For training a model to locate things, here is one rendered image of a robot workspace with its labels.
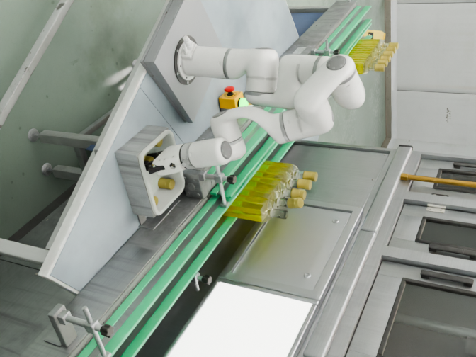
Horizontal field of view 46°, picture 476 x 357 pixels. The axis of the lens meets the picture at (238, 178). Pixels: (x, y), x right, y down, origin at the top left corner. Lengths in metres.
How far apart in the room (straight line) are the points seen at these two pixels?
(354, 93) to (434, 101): 6.62
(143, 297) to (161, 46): 0.73
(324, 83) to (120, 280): 0.77
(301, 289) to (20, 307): 0.93
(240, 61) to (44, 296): 1.01
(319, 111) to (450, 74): 6.53
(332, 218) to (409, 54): 6.06
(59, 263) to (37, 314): 0.44
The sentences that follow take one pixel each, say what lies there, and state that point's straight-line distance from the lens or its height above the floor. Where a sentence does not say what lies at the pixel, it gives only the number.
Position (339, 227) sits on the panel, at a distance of 1.93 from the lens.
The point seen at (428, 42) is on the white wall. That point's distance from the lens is 7.80.
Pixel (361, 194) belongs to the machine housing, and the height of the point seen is 1.27.
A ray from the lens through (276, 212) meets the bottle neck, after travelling 1.80.
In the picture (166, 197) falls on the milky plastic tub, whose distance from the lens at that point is 1.76.
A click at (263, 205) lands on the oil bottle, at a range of 1.81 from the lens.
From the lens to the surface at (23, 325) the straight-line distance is 1.94.
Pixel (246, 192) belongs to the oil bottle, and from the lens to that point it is 1.87.
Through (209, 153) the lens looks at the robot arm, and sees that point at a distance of 1.49.
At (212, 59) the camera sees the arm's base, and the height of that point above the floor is 0.92.
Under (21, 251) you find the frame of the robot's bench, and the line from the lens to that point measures 1.68.
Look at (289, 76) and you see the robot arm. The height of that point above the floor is 1.18.
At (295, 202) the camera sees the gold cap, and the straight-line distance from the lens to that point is 1.81.
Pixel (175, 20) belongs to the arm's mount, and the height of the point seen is 0.80.
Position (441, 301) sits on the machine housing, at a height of 1.64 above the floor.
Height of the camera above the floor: 1.78
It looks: 26 degrees down
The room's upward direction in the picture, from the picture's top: 98 degrees clockwise
